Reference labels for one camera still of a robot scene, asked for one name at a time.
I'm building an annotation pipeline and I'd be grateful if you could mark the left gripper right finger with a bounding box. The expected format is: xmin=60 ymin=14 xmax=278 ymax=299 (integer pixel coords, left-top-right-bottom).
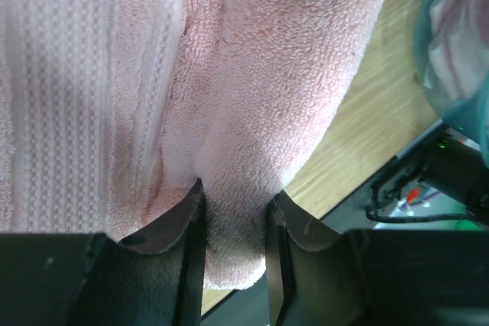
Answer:
xmin=266 ymin=193 xmax=488 ymax=325

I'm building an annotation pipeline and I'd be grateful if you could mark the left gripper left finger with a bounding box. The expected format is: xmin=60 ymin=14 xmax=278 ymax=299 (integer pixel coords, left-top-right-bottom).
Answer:
xmin=1 ymin=182 xmax=206 ymax=325

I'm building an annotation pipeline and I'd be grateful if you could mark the plain pink towel pile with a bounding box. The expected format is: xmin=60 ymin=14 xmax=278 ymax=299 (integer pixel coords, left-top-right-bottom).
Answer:
xmin=1 ymin=0 xmax=384 ymax=289

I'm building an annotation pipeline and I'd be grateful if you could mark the pink rabbit pattern towel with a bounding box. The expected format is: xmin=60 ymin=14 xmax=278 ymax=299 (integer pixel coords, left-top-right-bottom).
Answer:
xmin=428 ymin=0 xmax=488 ymax=101

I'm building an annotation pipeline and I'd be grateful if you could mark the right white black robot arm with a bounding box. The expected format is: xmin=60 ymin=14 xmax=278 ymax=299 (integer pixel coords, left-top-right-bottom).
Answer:
xmin=365 ymin=125 xmax=488 ymax=228

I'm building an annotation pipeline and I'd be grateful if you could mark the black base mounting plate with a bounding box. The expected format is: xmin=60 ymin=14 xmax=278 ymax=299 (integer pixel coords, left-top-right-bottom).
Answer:
xmin=202 ymin=120 xmax=442 ymax=326

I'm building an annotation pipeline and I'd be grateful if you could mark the clear teal plastic bin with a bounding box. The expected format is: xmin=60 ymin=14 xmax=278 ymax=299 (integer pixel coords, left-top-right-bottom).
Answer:
xmin=413 ymin=0 xmax=488 ymax=163

